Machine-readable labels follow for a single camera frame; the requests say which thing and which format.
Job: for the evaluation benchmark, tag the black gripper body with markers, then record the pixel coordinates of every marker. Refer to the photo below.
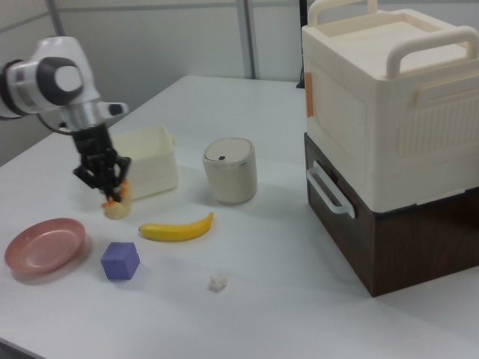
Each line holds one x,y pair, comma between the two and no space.
95,157

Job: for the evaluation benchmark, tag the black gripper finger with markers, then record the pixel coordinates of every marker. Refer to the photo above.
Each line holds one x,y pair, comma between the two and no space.
119,188
108,193

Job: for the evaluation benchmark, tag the toasted bread piece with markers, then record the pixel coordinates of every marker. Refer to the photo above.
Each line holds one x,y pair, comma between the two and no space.
120,209

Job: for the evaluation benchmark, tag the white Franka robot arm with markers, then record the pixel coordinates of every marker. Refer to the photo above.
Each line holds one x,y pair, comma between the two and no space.
48,84

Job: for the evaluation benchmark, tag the cream open plastic bin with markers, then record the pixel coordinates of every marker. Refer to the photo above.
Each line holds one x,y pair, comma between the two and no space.
153,168

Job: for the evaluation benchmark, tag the purple cube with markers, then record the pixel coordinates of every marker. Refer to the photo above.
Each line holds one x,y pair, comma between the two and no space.
119,261

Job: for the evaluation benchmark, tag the yellow banana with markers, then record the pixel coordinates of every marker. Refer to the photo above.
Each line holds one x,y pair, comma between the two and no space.
176,231

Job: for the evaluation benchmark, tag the pink plate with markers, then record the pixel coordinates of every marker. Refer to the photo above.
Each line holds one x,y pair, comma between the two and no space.
45,248

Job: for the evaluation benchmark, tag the beige mini trash can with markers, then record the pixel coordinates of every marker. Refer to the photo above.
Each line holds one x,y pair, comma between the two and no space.
230,175

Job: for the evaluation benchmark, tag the crumpled white paper ball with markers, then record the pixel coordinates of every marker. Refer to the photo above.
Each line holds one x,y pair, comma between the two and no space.
218,282

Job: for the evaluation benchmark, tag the orange tape strip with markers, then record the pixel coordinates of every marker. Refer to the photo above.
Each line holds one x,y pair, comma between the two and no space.
309,95

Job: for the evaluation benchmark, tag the dark brown wooden drawer cabinet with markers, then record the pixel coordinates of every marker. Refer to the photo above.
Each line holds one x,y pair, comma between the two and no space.
404,243

